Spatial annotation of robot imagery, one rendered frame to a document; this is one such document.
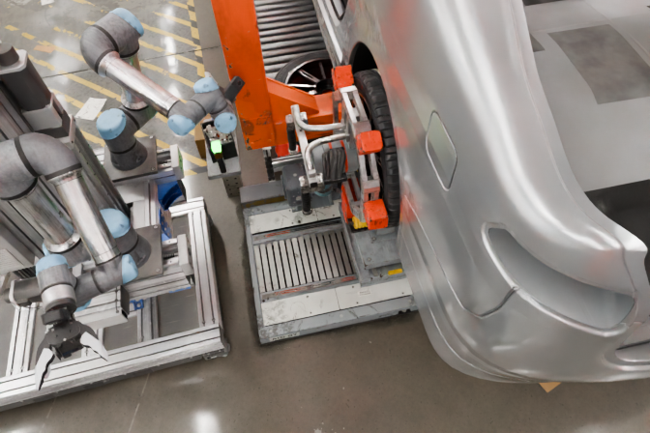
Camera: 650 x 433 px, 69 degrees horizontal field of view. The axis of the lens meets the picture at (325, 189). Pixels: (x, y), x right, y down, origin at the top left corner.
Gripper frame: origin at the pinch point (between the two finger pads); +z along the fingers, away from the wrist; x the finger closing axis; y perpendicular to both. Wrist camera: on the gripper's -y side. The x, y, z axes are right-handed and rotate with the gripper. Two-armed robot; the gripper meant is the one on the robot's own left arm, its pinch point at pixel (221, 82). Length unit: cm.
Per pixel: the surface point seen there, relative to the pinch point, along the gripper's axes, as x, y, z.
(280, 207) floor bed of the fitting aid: 87, 42, 33
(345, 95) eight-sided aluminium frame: 29, -34, -26
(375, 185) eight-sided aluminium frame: 49, -21, -54
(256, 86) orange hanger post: 18.3, -5.5, 16.5
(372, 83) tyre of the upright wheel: 31, -44, -31
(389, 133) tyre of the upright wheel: 39, -37, -50
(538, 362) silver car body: 57, -29, -134
